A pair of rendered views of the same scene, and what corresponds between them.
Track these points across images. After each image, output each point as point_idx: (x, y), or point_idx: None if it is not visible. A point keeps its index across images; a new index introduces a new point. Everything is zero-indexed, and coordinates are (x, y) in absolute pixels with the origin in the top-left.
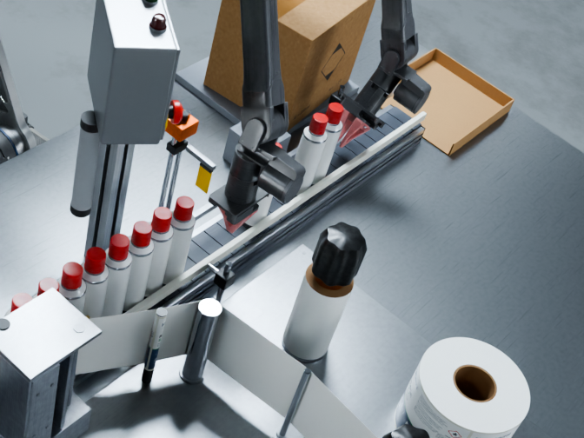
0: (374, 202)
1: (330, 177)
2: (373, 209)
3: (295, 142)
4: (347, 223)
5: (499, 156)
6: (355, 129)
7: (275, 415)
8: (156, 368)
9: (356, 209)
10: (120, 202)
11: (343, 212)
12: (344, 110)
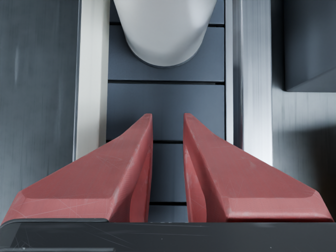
0: (18, 190)
1: (87, 1)
2: (4, 164)
3: (324, 198)
4: (21, 55)
5: None
6: (85, 159)
7: None
8: None
9: (34, 121)
10: None
11: (53, 82)
12: (287, 199)
